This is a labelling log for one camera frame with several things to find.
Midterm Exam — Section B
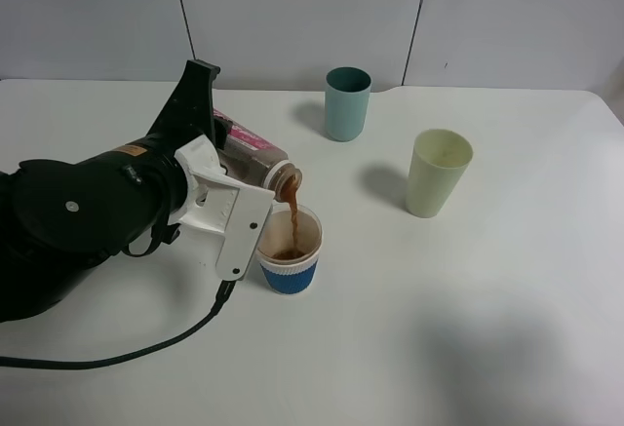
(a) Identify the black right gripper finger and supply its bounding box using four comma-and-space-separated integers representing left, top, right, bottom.
158, 59, 220, 139

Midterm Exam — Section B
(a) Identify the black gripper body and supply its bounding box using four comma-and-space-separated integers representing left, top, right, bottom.
109, 118, 225, 221

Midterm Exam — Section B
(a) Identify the clear plastic drink bottle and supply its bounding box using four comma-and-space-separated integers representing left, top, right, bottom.
214, 110, 302, 205

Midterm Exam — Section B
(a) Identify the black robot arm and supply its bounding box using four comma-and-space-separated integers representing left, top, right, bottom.
1, 59, 225, 322

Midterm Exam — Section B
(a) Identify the teal plastic cup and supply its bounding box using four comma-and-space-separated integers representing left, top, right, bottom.
325, 66, 371, 142

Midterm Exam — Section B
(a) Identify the clear cup with blue sleeve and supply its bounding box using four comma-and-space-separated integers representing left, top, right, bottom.
255, 204, 323, 295

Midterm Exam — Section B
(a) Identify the pale green plastic cup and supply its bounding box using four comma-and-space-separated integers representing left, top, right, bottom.
406, 129, 474, 218

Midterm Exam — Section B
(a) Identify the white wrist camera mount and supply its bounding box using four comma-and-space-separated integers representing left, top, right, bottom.
170, 136, 274, 281

